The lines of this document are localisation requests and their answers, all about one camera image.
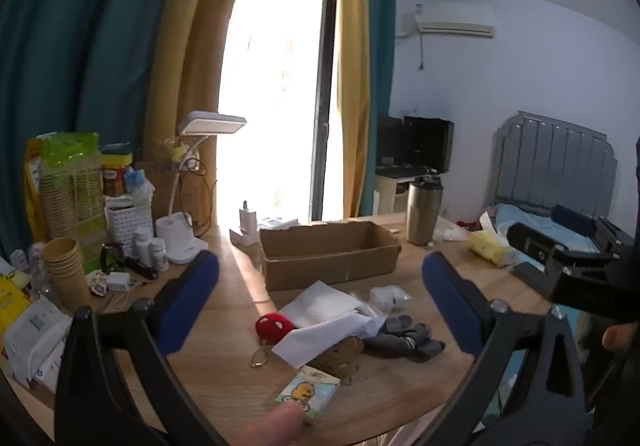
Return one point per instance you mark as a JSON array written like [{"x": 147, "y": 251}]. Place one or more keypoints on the white perforated basket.
[{"x": 127, "y": 221}]

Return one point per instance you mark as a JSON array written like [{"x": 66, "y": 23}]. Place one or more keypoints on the yellow toy in clear bag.
[{"x": 179, "y": 150}]

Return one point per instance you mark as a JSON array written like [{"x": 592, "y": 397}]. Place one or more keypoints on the white air conditioner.
[{"x": 450, "y": 21}]

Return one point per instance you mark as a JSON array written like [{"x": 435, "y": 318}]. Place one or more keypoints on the teal curtain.
[
  {"x": 381, "y": 76},
  {"x": 75, "y": 51}
]

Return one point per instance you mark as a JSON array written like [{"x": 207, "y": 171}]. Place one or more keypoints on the black phone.
[{"x": 534, "y": 276}]

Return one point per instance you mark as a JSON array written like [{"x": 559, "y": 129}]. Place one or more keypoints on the white pill bottle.
[
  {"x": 159, "y": 253},
  {"x": 142, "y": 246}
]

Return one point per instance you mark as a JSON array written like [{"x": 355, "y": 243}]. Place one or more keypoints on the yellow curtain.
[
  {"x": 352, "y": 76},
  {"x": 195, "y": 51}
]

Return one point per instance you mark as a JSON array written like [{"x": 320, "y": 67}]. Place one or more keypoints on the yellow snack packet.
[{"x": 11, "y": 306}]

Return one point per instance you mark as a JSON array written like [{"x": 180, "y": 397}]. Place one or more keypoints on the red label can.
[{"x": 116, "y": 176}]

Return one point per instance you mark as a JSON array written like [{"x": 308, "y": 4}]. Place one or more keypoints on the white charger plug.
[{"x": 246, "y": 218}]

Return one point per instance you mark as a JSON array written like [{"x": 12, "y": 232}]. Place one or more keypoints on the brown cardboard box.
[{"x": 330, "y": 251}]

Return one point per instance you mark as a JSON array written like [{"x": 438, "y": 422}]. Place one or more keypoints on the green wrapped paper cups sleeve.
[{"x": 75, "y": 196}]

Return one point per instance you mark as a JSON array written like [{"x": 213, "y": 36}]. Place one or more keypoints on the black flashlight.
[{"x": 141, "y": 267}]

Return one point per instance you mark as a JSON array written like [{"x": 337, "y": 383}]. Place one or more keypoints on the white cloth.
[{"x": 325, "y": 338}]

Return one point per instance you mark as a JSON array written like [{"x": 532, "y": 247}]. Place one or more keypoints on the black monitor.
[{"x": 415, "y": 144}]

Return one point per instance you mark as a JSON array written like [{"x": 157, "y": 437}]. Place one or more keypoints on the stack of brown paper cups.
[{"x": 65, "y": 271}]

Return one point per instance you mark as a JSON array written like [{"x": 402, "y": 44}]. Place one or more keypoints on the small white adapter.
[{"x": 119, "y": 281}]

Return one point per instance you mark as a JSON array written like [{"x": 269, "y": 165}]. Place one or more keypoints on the white wet wipes pack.
[{"x": 37, "y": 341}]

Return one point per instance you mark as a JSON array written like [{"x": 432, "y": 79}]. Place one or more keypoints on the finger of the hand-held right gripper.
[{"x": 532, "y": 240}]

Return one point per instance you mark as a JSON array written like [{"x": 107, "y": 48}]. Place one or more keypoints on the white desk lamp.
[{"x": 182, "y": 236}]

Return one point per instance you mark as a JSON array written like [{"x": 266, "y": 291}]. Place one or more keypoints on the yellow duck tissue pack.
[{"x": 307, "y": 393}]

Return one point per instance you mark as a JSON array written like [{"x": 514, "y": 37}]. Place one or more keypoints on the person's right hand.
[{"x": 619, "y": 337}]

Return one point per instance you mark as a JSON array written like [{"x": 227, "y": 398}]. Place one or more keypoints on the grey bed headboard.
[{"x": 555, "y": 166}]

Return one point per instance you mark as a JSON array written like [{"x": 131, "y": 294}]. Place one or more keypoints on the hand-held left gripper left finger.
[{"x": 192, "y": 296}]

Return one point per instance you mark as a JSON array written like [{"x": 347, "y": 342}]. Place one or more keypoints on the cotton swabs pack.
[{"x": 391, "y": 297}]

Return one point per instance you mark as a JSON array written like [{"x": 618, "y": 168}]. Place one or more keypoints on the clear bubble wrap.
[{"x": 320, "y": 303}]

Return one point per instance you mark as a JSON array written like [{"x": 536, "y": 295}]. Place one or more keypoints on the stainless steel tumbler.
[{"x": 424, "y": 213}]

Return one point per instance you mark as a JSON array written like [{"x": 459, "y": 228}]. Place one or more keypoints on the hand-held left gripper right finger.
[{"x": 450, "y": 306}]

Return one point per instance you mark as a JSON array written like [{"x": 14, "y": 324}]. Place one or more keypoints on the yellow bag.
[{"x": 34, "y": 186}]

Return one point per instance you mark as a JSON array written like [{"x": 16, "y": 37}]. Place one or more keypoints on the white cabinet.
[{"x": 392, "y": 191}]

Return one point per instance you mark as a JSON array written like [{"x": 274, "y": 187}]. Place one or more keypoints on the white power strip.
[{"x": 245, "y": 236}]

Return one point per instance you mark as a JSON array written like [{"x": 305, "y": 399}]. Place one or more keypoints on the brown plush toy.
[{"x": 340, "y": 353}]

